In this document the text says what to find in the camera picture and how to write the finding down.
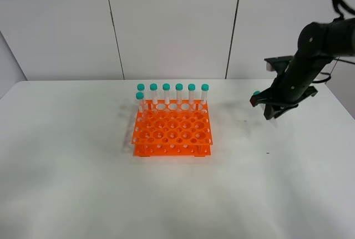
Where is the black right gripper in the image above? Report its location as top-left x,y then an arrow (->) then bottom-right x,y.
250,68 -> 318,120

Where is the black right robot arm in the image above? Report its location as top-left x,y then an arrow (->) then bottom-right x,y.
250,0 -> 354,120

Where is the back row tube far right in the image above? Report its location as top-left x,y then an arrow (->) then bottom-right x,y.
201,84 -> 209,105

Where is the orange test tube rack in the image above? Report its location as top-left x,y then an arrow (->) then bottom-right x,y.
131,99 -> 213,157

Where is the back row tube far left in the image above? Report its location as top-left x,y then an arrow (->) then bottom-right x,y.
136,83 -> 146,108

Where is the second row tube left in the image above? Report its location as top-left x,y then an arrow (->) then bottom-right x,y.
136,91 -> 146,118

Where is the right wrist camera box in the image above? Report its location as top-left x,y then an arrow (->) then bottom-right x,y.
264,56 -> 293,75

